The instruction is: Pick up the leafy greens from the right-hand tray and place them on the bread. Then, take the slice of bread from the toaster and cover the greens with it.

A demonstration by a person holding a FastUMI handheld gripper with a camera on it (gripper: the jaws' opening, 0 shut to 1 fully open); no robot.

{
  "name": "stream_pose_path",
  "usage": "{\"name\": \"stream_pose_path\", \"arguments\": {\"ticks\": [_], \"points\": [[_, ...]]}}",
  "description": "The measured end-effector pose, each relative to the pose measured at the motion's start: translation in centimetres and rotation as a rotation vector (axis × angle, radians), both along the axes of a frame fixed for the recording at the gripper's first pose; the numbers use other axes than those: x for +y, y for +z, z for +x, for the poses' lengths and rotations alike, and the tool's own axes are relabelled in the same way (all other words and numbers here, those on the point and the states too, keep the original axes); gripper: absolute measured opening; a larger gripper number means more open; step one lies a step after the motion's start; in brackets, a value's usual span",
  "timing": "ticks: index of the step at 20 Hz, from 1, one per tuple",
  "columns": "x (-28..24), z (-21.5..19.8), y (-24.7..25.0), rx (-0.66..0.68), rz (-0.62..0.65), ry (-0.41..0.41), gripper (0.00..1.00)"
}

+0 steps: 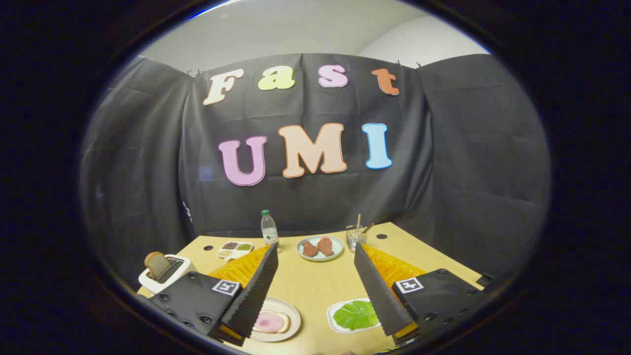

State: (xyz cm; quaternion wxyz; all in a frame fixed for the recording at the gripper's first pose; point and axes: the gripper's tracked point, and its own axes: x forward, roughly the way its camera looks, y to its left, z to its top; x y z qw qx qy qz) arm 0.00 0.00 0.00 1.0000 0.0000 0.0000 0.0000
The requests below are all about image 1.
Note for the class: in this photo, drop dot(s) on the clear plastic water bottle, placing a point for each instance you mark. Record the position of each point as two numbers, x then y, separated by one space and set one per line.
269 232

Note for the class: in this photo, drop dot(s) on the white bread slice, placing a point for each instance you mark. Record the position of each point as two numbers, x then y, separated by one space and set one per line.
283 326

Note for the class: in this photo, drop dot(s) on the white divided seasoning tray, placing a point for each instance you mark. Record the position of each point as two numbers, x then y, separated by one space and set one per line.
235 249

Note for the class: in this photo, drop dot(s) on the light blue round plate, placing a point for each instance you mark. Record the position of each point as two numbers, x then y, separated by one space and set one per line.
319 256

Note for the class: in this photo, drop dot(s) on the pink ham slice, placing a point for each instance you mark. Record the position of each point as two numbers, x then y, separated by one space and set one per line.
269 322

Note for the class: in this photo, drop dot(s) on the wooden stick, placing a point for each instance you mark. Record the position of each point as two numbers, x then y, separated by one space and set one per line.
368 228
358 222

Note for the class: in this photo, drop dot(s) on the brown toast slice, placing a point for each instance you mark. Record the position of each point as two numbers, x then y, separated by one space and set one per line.
157 265

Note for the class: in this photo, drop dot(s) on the brown meat piece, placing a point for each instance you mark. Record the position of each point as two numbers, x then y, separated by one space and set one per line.
309 249
326 246

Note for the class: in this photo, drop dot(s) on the cream round plate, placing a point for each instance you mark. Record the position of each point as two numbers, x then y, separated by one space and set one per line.
291 308

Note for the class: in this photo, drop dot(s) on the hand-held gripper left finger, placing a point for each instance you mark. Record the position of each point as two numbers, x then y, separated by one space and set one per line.
256 291

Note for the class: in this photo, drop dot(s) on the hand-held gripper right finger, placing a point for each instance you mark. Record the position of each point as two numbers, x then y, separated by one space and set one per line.
377 291

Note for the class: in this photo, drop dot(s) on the green lettuce leaf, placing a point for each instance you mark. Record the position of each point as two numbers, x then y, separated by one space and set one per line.
355 315

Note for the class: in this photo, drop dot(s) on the clear glass utensil holder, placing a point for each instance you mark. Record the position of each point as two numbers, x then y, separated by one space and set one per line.
355 239

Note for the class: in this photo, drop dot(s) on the white square plate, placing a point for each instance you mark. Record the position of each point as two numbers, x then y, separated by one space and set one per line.
335 310

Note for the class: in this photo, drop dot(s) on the black backdrop cloth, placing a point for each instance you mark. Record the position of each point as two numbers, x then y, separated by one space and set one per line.
443 162

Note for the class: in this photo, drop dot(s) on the cream toaster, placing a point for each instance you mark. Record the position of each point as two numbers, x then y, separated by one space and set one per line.
170 276

